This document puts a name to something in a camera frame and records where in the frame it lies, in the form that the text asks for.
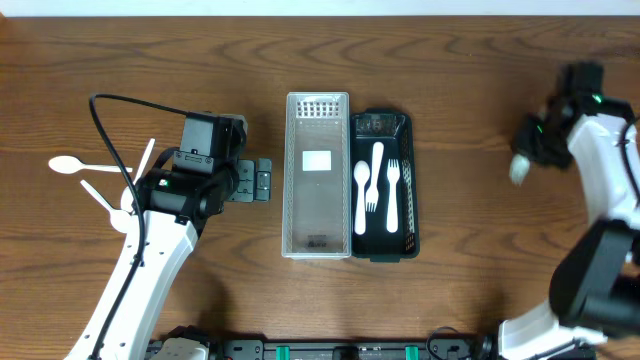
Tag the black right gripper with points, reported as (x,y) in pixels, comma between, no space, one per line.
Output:
(560,157)

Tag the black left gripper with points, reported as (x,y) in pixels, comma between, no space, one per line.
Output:
(246,191)

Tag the white plastic fork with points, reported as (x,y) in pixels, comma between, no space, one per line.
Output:
(393,175)
(519,168)
(372,193)

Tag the clear perforated plastic basket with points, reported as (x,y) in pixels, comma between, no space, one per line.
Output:
(316,219)

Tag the white plastic spoon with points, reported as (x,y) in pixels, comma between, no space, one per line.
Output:
(70,165)
(361,175)
(119,219)
(126,199)

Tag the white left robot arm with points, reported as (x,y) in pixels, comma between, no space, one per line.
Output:
(176,205)

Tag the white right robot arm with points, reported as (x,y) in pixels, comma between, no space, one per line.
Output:
(589,299)

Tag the dark green plastic basket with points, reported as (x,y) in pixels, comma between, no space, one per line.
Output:
(393,129)

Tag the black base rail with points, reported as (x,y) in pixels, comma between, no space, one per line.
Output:
(193,343)

